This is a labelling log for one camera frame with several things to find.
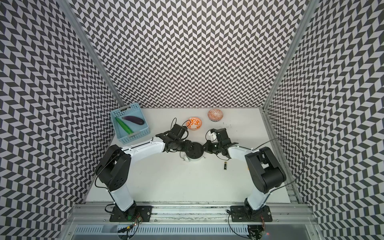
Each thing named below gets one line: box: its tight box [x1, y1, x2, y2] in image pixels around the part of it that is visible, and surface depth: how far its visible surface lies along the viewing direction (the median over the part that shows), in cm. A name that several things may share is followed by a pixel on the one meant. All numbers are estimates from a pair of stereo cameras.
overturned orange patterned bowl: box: [207, 109, 224, 122], surface depth 114 cm
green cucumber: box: [115, 117, 134, 135], surface depth 110 cm
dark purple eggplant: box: [121, 116, 145, 125], surface depth 115 cm
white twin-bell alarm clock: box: [183, 142, 206, 162], surface depth 91 cm
